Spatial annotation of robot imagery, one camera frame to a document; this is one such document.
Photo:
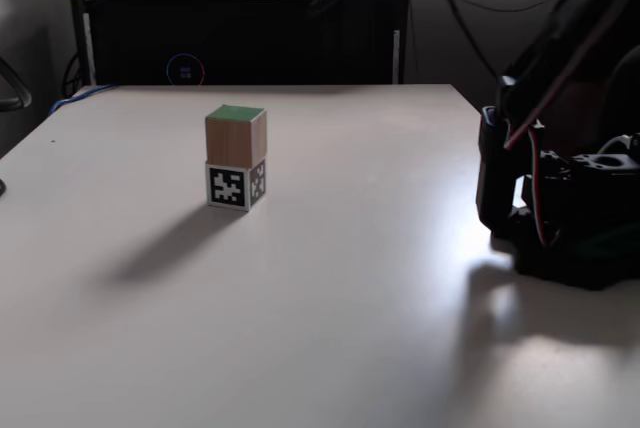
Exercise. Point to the green-topped wooden cube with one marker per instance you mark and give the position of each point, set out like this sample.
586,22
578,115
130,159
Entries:
230,140

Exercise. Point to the red-topped cube with markers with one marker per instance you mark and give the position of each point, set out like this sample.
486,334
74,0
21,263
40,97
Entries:
227,185

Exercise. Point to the black chair armrest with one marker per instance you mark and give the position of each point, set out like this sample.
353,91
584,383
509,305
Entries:
20,90

